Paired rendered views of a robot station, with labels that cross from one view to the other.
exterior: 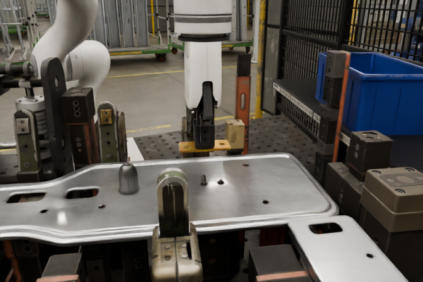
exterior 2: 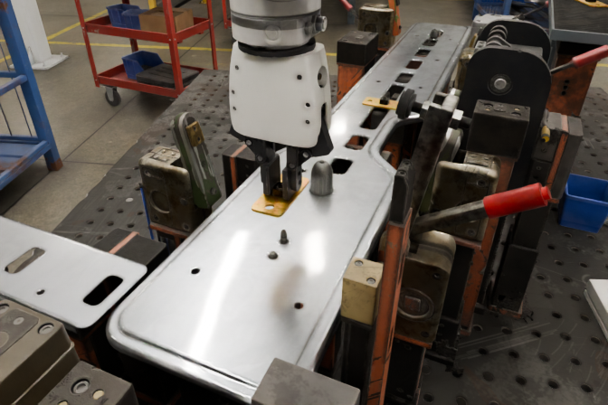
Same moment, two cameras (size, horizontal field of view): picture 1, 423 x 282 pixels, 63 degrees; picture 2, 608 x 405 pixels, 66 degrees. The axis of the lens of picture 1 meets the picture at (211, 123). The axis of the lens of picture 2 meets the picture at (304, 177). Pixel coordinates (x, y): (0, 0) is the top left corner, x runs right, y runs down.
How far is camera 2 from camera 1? 87 cm
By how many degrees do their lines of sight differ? 104
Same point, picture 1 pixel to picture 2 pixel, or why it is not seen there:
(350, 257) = (60, 276)
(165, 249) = (172, 153)
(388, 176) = (23, 326)
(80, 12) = not seen: outside the picture
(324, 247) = (90, 268)
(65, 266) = (247, 154)
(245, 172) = (278, 292)
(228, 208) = (218, 238)
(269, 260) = (139, 248)
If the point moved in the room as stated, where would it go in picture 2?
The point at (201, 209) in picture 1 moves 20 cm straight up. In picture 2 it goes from (236, 220) to (223, 74)
